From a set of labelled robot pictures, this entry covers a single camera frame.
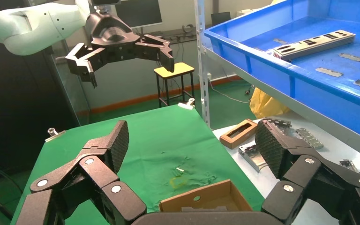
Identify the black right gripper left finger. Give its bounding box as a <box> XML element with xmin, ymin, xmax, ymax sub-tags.
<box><xmin>15</xmin><ymin>120</ymin><xmax>147</xmax><ymax>225</ymax></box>

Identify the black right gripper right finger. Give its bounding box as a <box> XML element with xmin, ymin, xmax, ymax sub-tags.
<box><xmin>255</xmin><ymin>119</ymin><xmax>360</xmax><ymax>225</ymax></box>

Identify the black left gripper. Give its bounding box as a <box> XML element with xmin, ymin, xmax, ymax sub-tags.
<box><xmin>65</xmin><ymin>12</ymin><xmax>176</xmax><ymax>89</ymax></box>

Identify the blue plastic tray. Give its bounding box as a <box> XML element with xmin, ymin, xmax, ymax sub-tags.
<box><xmin>203</xmin><ymin>0</ymin><xmax>360</xmax><ymax>145</ymax></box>

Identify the brown cardboard box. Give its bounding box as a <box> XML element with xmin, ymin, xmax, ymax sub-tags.
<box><xmin>158</xmin><ymin>179</ymin><xmax>253</xmax><ymax>213</ymax></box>

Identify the silver perforated metal strip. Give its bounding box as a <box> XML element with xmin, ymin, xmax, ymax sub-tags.
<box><xmin>295</xmin><ymin>127</ymin><xmax>324</xmax><ymax>150</ymax></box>

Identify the silver metal block part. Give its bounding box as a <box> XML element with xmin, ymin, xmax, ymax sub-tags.
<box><xmin>238</xmin><ymin>142</ymin><xmax>269</xmax><ymax>173</ymax></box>

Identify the black computer monitor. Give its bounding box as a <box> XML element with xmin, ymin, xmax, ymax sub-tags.
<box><xmin>114</xmin><ymin>0</ymin><xmax>163</xmax><ymax>29</ymax></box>

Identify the silver binder clip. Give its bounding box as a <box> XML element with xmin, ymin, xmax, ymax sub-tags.
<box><xmin>177</xmin><ymin>98</ymin><xmax>196</xmax><ymax>110</ymax></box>
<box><xmin>45</xmin><ymin>127</ymin><xmax>66</xmax><ymax>143</ymax></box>

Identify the grey metal shelf board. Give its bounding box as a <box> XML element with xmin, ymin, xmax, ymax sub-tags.
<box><xmin>204</xmin><ymin>46</ymin><xmax>360</xmax><ymax>164</ymax></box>

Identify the yellow-top black stool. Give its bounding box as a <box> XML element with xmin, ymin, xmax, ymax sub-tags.
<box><xmin>153</xmin><ymin>62</ymin><xmax>196</xmax><ymax>108</ymax></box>

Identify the green table cloth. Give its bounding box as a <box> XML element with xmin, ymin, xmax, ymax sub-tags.
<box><xmin>10</xmin><ymin>104</ymin><xmax>264</xmax><ymax>225</ymax></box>

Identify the yellow plastic bag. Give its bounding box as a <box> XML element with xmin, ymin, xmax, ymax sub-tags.
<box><xmin>249</xmin><ymin>87</ymin><xmax>292</xmax><ymax>120</ymax></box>

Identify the black glass-door cabinet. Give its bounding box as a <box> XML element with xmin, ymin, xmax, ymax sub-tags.
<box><xmin>0</xmin><ymin>40</ymin><xmax>90</xmax><ymax>181</ymax></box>

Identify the black rectangular panel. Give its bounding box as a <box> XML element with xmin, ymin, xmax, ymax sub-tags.
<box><xmin>211</xmin><ymin>12</ymin><xmax>231</xmax><ymax>27</ymax></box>

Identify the dark metal bracket part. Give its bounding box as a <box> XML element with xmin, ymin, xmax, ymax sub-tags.
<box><xmin>262</xmin><ymin>118</ymin><xmax>293</xmax><ymax>129</ymax></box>

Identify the brown rectangular frame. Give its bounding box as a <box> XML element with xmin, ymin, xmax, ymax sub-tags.
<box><xmin>219</xmin><ymin>119</ymin><xmax>258</xmax><ymax>150</ymax></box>

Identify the perforated metal shelf post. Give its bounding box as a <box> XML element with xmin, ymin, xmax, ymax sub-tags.
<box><xmin>194</xmin><ymin>0</ymin><xmax>212</xmax><ymax>128</ymax></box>

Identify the grey floor cable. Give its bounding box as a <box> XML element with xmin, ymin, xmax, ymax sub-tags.
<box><xmin>209</xmin><ymin>81</ymin><xmax>251</xmax><ymax>104</ymax></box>

